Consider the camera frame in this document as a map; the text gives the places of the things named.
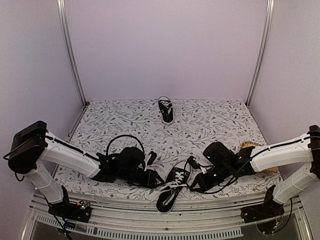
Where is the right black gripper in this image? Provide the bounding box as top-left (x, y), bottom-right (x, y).
top-left (190, 162), bottom-right (232, 193)

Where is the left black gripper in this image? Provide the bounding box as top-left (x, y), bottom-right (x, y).
top-left (118, 168), bottom-right (165, 189)

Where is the black canvas sneaker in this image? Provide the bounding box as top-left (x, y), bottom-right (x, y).
top-left (151, 160), bottom-right (191, 214)
top-left (157, 96), bottom-right (174, 124)

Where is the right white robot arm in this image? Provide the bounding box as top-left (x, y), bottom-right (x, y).
top-left (190, 125), bottom-right (320, 218)

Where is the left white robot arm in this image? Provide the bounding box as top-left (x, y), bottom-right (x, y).
top-left (3, 120), bottom-right (165, 217)

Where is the woven bamboo tray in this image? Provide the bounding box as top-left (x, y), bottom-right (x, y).
top-left (240, 141), bottom-right (278, 173)

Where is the floral patterned table mat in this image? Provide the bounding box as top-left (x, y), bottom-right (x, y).
top-left (54, 99), bottom-right (282, 202)

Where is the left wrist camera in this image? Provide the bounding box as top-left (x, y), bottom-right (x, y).
top-left (146, 151), bottom-right (157, 166)

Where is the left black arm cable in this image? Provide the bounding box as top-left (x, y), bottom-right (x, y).
top-left (106, 134), bottom-right (145, 158)

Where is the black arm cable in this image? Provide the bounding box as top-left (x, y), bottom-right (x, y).
top-left (188, 159), bottom-right (251, 195)
top-left (106, 134), bottom-right (145, 158)

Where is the front aluminium rail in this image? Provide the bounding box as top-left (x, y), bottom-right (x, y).
top-left (24, 192), bottom-right (308, 240)

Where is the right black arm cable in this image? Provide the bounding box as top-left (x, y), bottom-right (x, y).
top-left (188, 159), bottom-right (251, 195)

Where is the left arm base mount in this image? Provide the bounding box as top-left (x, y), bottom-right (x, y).
top-left (48, 186), bottom-right (93, 223)

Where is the right aluminium frame post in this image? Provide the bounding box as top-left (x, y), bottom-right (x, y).
top-left (245, 0), bottom-right (275, 109)

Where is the aluminium frame post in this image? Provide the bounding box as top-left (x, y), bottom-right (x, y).
top-left (56, 0), bottom-right (87, 107)
top-left (245, 0), bottom-right (275, 109)

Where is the left aluminium frame post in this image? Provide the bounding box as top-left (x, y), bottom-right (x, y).
top-left (56, 0), bottom-right (87, 107)

